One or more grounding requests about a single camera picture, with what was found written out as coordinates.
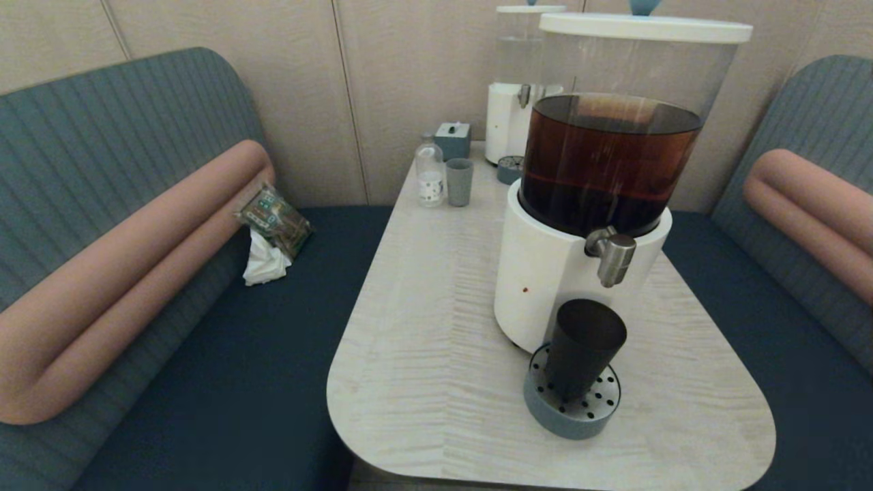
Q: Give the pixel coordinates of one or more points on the green printed snack packet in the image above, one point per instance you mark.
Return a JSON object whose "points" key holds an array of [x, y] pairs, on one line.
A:
{"points": [[276, 219]]}

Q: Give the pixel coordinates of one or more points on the small clear water dispenser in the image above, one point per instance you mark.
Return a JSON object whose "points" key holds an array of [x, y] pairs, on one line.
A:
{"points": [[505, 123]]}

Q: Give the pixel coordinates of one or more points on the clear plastic bottle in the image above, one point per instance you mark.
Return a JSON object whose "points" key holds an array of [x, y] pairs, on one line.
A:
{"points": [[430, 174]]}

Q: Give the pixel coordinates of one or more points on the small blue-grey drip tray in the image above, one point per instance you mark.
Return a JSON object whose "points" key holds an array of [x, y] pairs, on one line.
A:
{"points": [[509, 170]]}

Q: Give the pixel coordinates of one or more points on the grey-blue cup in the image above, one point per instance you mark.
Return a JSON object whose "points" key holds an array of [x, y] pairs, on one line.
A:
{"points": [[459, 184]]}

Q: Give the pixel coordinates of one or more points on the pink bolster cushion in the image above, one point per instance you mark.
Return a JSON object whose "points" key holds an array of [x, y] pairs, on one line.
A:
{"points": [[811, 204], [136, 273]]}

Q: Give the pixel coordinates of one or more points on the large blue-grey perforated drip tray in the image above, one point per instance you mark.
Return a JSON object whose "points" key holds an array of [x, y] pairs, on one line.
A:
{"points": [[559, 423]]}

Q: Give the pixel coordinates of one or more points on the crumpled white tissue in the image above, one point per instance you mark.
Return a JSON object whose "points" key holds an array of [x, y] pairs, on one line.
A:
{"points": [[264, 262]]}

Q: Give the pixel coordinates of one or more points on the dark brown plastic cup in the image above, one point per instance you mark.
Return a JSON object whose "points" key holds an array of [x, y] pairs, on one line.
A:
{"points": [[583, 348]]}

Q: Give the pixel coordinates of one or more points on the teal ribbed sofa bench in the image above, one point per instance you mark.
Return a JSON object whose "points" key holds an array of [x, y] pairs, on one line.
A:
{"points": [[818, 116], [102, 136]]}

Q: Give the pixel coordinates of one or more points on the blue-grey tissue box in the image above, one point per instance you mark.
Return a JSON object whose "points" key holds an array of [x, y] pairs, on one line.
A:
{"points": [[453, 140]]}

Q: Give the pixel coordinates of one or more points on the metal dispenser tap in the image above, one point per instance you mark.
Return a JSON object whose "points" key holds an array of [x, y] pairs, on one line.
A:
{"points": [[614, 259]]}

